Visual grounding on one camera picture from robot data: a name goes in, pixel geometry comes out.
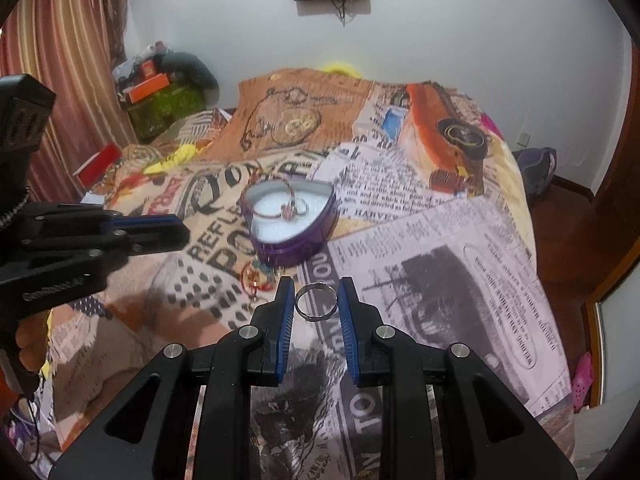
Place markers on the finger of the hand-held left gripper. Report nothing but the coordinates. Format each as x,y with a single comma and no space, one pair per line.
145,221
160,240

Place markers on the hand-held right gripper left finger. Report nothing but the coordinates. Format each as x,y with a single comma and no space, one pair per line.
283,330

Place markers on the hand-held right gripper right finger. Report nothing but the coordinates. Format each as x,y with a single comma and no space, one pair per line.
349,330

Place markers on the purple heart-shaped jewelry box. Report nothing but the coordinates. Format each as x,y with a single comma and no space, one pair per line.
280,252

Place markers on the person's left hand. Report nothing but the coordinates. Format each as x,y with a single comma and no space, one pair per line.
32,350

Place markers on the yellow cloth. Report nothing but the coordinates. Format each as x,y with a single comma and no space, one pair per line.
170,160

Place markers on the red box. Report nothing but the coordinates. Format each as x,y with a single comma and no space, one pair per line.
97,162

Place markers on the striped brown curtain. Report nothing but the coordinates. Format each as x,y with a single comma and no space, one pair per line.
65,35

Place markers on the newspaper print blanket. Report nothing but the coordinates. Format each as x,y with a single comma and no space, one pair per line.
425,240

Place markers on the orange box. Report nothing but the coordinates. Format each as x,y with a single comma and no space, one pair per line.
147,87

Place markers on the dark grey cloth bundle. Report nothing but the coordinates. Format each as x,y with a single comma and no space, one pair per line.
195,70

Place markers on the pink slipper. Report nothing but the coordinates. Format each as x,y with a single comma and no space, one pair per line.
583,382

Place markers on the dark purple backpack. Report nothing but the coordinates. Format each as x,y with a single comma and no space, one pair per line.
537,170

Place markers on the yellow round object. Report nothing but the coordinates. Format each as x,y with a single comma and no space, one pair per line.
340,68

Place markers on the white wall socket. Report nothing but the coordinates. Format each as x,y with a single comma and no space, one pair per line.
523,138

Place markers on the wooden door frame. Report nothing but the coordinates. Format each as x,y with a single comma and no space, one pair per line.
612,260

